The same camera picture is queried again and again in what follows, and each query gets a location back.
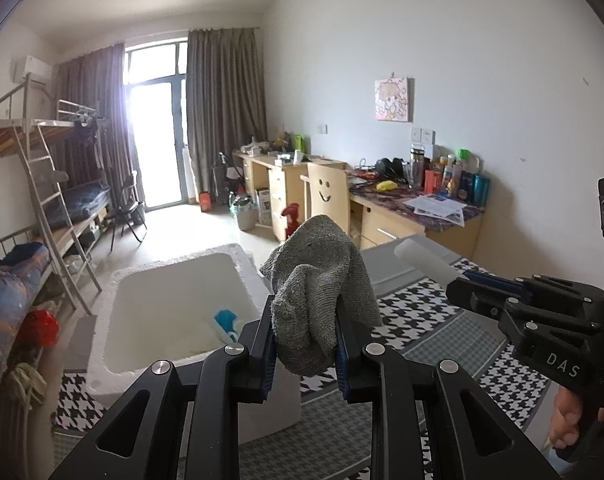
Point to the blue floral quilt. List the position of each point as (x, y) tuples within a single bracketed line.
[(7, 310)]

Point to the metal bunk bed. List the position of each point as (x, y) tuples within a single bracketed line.
[(74, 110), (2, 132)]

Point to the white foam box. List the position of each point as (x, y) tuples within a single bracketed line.
[(157, 300)]

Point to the white cardboard box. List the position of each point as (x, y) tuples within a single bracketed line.
[(264, 205)]

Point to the metal bunk ladder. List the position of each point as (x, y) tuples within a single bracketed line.
[(67, 200)]

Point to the green box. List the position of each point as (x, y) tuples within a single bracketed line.
[(299, 141)]

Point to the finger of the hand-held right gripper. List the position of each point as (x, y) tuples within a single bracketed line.
[(481, 302), (486, 277)]

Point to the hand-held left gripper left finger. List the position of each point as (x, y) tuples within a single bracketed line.
[(262, 360)]

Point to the printed paper sheets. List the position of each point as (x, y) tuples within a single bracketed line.
[(436, 207)]

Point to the person's right hand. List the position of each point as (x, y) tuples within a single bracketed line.
[(566, 415)]

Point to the grey knitted sock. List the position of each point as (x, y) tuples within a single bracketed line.
[(317, 280)]

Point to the dark blue cloth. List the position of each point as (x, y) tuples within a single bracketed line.
[(27, 252)]

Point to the beige cloth strips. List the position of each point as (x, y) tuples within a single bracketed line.
[(27, 382)]

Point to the small red floor object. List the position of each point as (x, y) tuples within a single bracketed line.
[(205, 202)]

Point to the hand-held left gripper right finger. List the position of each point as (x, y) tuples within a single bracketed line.
[(344, 370)]

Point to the group of bottles and jars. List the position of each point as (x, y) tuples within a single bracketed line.
[(461, 180)]

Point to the white air conditioner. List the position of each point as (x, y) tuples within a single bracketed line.
[(32, 70)]

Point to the black headphones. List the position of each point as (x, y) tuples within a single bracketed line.
[(384, 167)]

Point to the pink cartoon wall picture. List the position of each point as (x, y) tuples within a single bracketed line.
[(394, 100)]

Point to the grey-brown curtain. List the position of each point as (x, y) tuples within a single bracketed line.
[(97, 90), (227, 110)]

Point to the wooden chair with smiley face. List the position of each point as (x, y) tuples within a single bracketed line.
[(324, 190)]

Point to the black folding chair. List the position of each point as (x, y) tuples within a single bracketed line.
[(127, 195)]

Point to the white bucket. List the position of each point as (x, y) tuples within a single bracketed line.
[(247, 215)]

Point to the white pump bottle red pump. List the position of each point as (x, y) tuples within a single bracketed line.
[(293, 212)]

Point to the black folding trolley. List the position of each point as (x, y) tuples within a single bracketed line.
[(224, 175)]

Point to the red plastic bag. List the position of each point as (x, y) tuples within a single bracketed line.
[(37, 327)]

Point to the glass balcony door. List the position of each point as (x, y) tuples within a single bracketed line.
[(154, 135)]

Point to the houndstooth tablecloth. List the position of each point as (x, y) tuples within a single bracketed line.
[(431, 330)]

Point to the blue face mask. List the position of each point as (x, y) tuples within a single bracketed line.
[(226, 319)]

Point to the wooden desk with dark cover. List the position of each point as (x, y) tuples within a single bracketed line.
[(381, 225)]

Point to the yellow soft object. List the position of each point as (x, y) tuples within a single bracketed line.
[(385, 185)]

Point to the dark blue bedding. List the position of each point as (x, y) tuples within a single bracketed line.
[(82, 202)]

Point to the light wooden desk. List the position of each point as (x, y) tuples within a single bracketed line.
[(277, 185)]

